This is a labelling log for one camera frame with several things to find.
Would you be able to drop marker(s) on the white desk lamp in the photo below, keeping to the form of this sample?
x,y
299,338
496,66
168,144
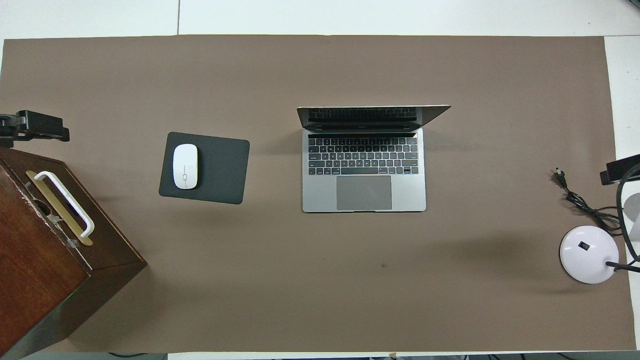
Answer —
x,y
585,255

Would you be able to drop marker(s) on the brown table mat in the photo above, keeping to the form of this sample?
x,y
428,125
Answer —
x,y
350,300

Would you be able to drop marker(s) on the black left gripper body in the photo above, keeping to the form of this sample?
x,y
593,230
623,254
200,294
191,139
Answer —
x,y
9,130

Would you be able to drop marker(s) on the dark brown wooden box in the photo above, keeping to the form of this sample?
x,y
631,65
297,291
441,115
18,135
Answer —
x,y
35,280

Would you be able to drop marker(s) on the black mouse pad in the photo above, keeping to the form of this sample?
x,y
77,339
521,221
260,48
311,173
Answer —
x,y
225,170

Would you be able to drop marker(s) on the white computer mouse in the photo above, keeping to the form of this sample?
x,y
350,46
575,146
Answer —
x,y
185,165

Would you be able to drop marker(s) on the silver grey laptop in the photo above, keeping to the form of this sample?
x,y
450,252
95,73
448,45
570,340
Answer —
x,y
410,195

